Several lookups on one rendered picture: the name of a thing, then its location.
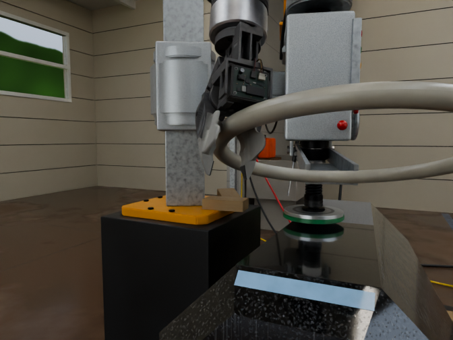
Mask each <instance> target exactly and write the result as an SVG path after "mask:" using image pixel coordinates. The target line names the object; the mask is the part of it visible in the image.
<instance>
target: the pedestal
mask: <svg viewBox="0 0 453 340"><path fill-rule="evenodd" d="M100 222H101V243H102V283H103V304H104V340H159V332H161V330H163V328H165V327H166V326H167V325H168V324H169V323H170V322H172V321H173V320H174V319H175V318H176V317H178V315H180V313H182V312H183V311H184V310H185V309H186V308H188V307H189V306H190V305H191V304H192V303H193V302H195V301H196V300H197V299H198V298H199V297H200V296H201V295H202V294H203V293H204V292H206V291H207V290H208V289H209V288H210V287H211V286H213V284H215V282H217V281H218V280H219V279H220V278H221V277H223V276H224V275H225V274H226V273H227V272H229V271H230V270H231V269H232V268H233V267H234V266H235V265H236V264H237V263H238V262H240V261H241V260H243V259H244V258H245V257H246V256H247V255H249V254H250V253H252V252H253V251H254V250H255V249H256V248H258V247H259V246H260V222H261V206H259V205H251V204H249V208H248V209H247V210H245V211H244V212H233V213H231V214H229V215H227V216H225V217H222V218H220V219H218V220H215V221H213V222H211V223H208V224H206V225H191V224H185V223H176V222H170V221H159V220H154V219H144V218H138V217H128V216H123V215H122V211H119V212H115V213H112V214H109V215H104V216H101V218H100Z"/></svg>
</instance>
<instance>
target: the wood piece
mask: <svg viewBox="0 0 453 340"><path fill-rule="evenodd" d="M248 208H249V198H240V197H227V196H208V197H206V198H203V199H202V209H204V210H223V211H233V212H244V211H245V210H247V209H248Z"/></svg>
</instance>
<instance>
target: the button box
mask: <svg viewBox="0 0 453 340"><path fill-rule="evenodd" d="M361 25H362V18H353V28H352V49H351V84H355V83H360V64H361Z"/></svg>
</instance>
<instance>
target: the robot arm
mask: <svg viewBox="0 0 453 340"><path fill-rule="evenodd" d="M268 3H269V0H212V5H211V10H210V27H209V37H210V41H211V42H212V44H213V45H214V48H215V51H216V52H217V53H218V54H219V55H220V56H219V57H218V59H217V60H216V63H215V66H214V69H213V71H212V74H211V76H210V79H209V82H208V85H207V87H206V90H205V92H204V93H203V95H202V99H201V101H200V103H199V105H198V107H197V110H196V113H195V126H196V134H197V139H198V147H199V152H200V158H201V162H202V165H203V168H204V171H205V173H206V175H209V176H210V175H211V172H212V168H213V164H214V161H213V152H214V150H215V149H216V139H217V137H218V134H219V133H220V132H221V129H222V123H221V121H224V119H225V117H229V116H231V115H232V114H234V113H236V112H238V111H240V110H242V109H244V108H246V107H249V106H251V105H254V104H256V103H260V102H262V101H265V100H268V99H271V98H272V77H273V69H272V68H269V67H264V66H263V63H262V60H261V59H258V54H259V53H260V50H261V47H262V46H263V45H264V43H265V42H266V39H267V32H268V30H269V29H268ZM259 60H260V63H259V62H258V61H259ZM258 69H260V70H258ZM262 70H263V71H262ZM264 71H266V72H264ZM269 81H270V87H269ZM268 95H269V96H268ZM261 128H262V126H259V127H255V128H253V129H250V130H247V131H246V132H243V133H241V134H239V135H238V136H237V139H238V140H239V142H240V145H241V150H240V153H239V154H240V156H241V166H240V170H241V172H242V175H243V178H244V180H247V179H249V178H250V176H251V174H252V172H253V169H254V167H255V162H256V159H257V156H258V155H259V153H261V151H263V149H264V148H265V145H266V139H265V135H264V134H263V133H260V131H261Z"/></svg>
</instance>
